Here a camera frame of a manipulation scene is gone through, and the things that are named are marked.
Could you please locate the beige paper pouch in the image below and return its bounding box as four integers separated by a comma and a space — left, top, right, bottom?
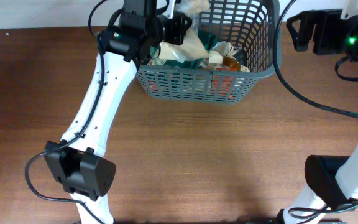
158, 0, 210, 63

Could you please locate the green Nescafe coffee bag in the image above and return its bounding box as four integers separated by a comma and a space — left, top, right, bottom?
144, 30, 217, 69

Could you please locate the beige brown bag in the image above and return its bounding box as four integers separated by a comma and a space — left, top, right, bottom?
198, 41, 250, 72

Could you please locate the orange biscuit package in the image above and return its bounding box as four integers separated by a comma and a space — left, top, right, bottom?
211, 76, 245, 101

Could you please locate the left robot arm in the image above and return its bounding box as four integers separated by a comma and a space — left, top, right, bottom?
41, 0, 192, 223

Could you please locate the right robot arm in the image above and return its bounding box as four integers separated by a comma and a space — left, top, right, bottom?
273, 1, 358, 223

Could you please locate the grey plastic basket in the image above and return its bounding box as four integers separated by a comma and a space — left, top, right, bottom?
136, 0, 281, 104

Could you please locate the left black cable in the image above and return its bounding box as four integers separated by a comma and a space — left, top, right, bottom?
24, 0, 124, 224

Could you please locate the black cable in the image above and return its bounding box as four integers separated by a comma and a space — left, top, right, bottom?
272, 0, 358, 126
24, 0, 124, 224

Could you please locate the right black cable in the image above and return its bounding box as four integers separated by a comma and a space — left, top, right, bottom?
272, 0, 358, 126

